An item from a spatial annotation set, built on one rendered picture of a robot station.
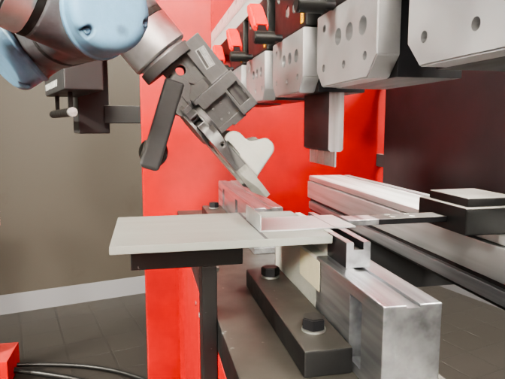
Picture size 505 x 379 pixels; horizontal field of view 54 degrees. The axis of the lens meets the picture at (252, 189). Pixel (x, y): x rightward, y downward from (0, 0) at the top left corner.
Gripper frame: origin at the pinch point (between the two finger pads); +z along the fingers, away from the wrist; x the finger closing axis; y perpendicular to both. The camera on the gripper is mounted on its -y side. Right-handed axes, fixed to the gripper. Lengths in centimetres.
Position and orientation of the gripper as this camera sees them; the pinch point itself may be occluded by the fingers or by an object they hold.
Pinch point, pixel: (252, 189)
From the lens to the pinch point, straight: 65.6
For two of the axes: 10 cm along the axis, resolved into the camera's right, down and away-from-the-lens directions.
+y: 7.5, -6.6, 0.8
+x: -2.1, -1.3, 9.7
